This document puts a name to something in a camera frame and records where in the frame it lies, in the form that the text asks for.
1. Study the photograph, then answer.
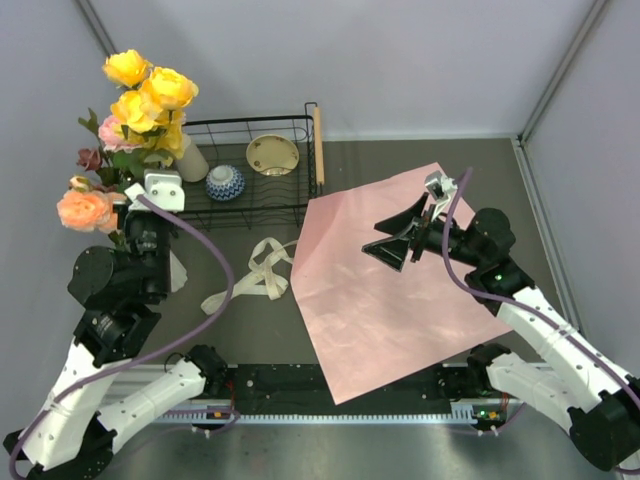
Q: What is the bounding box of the aluminium front frame rail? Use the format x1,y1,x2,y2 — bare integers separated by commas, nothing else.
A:
107,363,570,400

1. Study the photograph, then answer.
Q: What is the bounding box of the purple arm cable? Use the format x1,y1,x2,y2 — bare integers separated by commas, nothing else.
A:
442,167,640,476
8,194,241,479

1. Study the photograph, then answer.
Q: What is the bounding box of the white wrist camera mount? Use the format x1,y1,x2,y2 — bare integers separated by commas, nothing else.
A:
124,169,186,213
425,171,458,221

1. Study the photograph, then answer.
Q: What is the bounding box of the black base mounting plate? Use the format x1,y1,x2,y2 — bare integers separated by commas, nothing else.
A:
204,364,501,406

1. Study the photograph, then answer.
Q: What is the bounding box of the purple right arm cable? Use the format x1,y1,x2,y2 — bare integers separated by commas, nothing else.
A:
442,167,640,476

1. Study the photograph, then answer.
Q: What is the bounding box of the beige upturned cup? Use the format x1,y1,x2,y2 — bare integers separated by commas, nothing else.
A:
175,134,209,183

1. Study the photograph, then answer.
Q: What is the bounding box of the peach peony stem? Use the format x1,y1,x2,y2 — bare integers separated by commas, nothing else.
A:
56,175,127,249

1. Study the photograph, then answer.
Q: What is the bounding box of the yellow rose stem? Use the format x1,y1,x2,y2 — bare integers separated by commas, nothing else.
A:
102,49,199,169

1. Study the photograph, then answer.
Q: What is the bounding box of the cream printed ribbon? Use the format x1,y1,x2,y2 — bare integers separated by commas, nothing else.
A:
231,237,298,301

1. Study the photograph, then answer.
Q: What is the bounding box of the blue white patterned bowl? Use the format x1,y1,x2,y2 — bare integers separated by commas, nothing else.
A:
205,165,246,202

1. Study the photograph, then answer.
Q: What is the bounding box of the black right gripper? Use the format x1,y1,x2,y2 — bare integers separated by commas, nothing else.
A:
363,193,483,272

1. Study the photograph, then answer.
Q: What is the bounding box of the mauve rose stem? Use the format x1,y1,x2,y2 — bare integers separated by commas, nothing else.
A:
76,148,103,172

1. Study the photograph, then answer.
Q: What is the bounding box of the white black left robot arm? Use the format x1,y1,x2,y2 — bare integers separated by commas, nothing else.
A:
4,211,227,479

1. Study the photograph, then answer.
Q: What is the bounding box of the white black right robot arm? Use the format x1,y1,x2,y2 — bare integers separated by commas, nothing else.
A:
362,197,639,471

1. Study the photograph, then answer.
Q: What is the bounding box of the purple wrapping paper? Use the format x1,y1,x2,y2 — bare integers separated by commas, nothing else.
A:
291,163,511,404

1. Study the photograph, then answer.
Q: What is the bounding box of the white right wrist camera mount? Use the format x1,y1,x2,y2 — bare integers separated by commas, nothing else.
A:
425,171,458,221

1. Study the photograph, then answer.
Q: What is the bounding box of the pink peony stem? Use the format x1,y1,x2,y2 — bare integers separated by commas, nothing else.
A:
77,109,144,186

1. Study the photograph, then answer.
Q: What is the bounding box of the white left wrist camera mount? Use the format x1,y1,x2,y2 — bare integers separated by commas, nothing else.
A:
124,169,186,213

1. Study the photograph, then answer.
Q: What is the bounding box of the white ribbed ceramic vase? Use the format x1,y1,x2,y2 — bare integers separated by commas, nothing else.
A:
169,251,188,293

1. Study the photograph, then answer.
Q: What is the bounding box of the black wire dish rack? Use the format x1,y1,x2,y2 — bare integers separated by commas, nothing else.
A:
181,102,325,231

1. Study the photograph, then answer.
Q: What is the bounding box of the cream floral plate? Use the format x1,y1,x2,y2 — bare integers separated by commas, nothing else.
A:
246,134,300,176

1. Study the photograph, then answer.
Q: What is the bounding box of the grey slotted cable duct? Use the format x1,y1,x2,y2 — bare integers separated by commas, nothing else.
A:
154,403,506,425

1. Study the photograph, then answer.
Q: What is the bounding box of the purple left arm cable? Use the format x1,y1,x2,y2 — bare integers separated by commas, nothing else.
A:
8,194,241,479

